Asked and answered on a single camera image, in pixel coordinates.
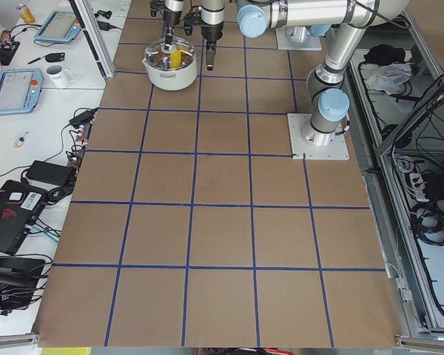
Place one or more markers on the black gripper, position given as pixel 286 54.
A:
pixel 169 21
pixel 211 32

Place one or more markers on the glass pot lid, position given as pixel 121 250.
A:
pixel 155 56

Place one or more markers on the yellow corn cob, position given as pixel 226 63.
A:
pixel 175 60

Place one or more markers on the white cooking pot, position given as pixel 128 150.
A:
pixel 174 79

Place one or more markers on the far blue teach pendant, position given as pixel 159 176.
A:
pixel 60 27

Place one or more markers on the blue teach pendant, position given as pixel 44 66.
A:
pixel 60 27
pixel 19 90

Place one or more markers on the white mug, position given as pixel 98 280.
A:
pixel 62 78

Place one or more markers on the black power strip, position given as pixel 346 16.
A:
pixel 81 123

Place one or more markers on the yellow drink can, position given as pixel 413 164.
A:
pixel 25 14

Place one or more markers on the near blue teach pendant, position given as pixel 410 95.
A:
pixel 19 90

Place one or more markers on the black clothing pile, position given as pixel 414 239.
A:
pixel 384 54

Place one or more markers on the white crumpled cloth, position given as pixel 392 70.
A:
pixel 390 78

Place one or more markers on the black power adapter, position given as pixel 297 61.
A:
pixel 50 173

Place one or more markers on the black laptop with stickers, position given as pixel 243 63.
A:
pixel 20 206

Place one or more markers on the black device on stand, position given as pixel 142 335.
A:
pixel 19 277

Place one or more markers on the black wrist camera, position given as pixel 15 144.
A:
pixel 192 19

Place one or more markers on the aluminium frame post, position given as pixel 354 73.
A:
pixel 86 18

